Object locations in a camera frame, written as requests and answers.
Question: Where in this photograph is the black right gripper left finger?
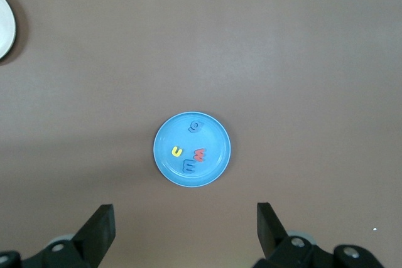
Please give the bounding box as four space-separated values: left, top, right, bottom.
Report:
33 204 116 268

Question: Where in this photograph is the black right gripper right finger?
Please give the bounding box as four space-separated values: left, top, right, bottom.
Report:
256 201 318 268

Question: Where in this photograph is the small blue foam letter m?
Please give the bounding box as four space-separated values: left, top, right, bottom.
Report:
182 158 197 174

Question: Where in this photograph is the red foam letter w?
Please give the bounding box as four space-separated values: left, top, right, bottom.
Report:
192 147 207 163

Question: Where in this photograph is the blue round plate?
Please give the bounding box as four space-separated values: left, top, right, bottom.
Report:
153 110 232 188

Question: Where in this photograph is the dark blue foam letter a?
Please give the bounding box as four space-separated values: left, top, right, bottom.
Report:
188 119 204 134

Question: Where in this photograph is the brown table cover mat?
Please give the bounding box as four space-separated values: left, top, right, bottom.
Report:
0 0 402 268

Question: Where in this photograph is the beige round plate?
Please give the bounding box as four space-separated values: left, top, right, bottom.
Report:
0 0 18 61

